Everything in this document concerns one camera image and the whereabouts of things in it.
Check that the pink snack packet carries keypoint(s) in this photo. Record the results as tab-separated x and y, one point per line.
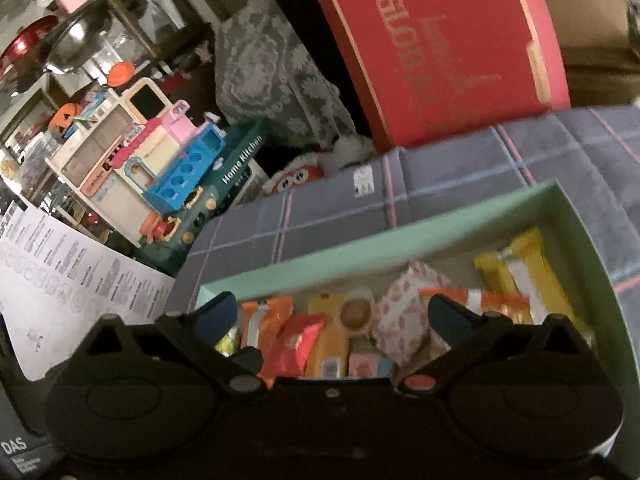
367	365

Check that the red snack packet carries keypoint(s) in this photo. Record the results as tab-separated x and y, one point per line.
297	345

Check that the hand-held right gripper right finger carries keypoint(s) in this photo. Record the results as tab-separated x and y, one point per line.
447	317

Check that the red bowl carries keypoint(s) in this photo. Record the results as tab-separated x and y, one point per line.
25	42

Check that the dark printed box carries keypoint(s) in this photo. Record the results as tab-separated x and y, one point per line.
20	425

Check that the gold yellow snack packet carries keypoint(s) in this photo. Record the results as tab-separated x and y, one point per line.
540	280

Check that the orange noodle snack packet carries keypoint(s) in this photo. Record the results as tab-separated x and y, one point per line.
500	302

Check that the white printed paper sheet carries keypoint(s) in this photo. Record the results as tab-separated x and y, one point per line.
75	285

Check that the orange toy lid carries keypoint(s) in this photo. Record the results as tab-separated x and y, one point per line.
121	72

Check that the mint green cardboard box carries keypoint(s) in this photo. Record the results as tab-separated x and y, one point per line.
350	270

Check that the toy kitchen set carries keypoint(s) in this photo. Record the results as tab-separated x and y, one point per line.
130	160

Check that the red stuffed toy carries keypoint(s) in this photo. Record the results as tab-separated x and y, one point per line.
290	180

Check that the white stuffed toy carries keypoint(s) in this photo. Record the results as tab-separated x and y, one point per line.
350	152

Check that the brown cardboard box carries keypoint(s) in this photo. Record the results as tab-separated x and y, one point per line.
590	20

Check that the red cardboard box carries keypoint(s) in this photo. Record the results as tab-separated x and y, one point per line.
440	60

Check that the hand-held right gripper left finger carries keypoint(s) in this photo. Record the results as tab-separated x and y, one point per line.
217	317

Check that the round jelly cup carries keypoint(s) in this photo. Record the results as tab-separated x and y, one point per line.
357	314

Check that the pink floral white packet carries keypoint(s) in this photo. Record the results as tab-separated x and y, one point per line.
400	305

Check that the orange toy pumpkin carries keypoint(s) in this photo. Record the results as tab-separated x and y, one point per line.
65	115

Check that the plain yellow snack packet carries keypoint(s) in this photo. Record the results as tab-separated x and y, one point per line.
330	345

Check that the grey lace cloth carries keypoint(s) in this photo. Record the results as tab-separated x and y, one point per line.
275	70

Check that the teal toy box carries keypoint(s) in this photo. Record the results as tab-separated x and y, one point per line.
240	155

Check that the metal bowl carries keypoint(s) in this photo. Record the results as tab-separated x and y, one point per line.
75	40

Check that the small yellow green packet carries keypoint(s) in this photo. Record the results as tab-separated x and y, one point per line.
227	342

